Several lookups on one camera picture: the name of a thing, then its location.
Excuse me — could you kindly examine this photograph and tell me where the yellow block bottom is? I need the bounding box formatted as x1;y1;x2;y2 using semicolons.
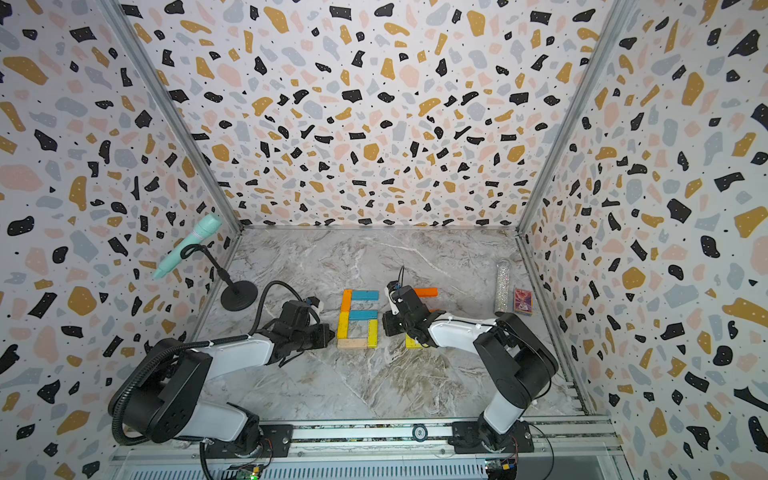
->
337;311;349;340

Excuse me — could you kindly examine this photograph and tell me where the glitter filled clear tube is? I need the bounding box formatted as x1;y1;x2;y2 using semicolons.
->
494;258;512;315

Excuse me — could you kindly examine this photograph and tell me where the black microphone stand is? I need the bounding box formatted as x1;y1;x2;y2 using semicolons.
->
182;244;258;312

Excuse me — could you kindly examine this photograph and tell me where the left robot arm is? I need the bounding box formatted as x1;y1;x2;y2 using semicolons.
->
108;297;334;455

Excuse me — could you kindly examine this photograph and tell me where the orange block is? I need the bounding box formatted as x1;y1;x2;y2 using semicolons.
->
414;288;439;298

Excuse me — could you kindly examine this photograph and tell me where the red playing card box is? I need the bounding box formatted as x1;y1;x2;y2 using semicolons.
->
513;288;534;315

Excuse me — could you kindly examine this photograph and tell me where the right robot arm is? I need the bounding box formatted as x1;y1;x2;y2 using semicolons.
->
383;280;558;451

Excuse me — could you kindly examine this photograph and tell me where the yellow block horizontal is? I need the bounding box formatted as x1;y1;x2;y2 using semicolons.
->
367;320;379;349

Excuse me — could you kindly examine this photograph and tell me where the teal block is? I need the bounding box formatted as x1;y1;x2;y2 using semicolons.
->
349;310;379;321
351;290;379;302

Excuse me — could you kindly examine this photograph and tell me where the beige wooden block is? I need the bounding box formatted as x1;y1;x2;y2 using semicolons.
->
337;338;368;350

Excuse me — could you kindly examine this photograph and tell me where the mint green microphone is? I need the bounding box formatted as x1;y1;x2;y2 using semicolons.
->
152;214;223;279

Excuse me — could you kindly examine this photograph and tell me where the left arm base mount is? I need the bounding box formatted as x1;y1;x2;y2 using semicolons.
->
206;424;294;460

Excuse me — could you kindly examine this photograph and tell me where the yellow block top vertical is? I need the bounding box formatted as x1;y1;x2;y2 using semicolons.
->
405;336;423;349

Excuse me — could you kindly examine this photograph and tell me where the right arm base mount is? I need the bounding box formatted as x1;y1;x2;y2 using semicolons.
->
448;419;534;455

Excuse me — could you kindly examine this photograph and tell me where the orange block vertical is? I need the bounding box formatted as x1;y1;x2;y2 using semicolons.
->
340;289;353;313

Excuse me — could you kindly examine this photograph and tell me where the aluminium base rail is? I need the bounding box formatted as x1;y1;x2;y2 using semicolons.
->
105;416;633;479

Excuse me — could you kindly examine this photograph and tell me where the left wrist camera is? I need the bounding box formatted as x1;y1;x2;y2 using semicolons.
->
304;296;323;312

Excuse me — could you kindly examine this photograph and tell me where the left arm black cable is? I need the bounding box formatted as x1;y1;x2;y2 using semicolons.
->
107;280;304;448

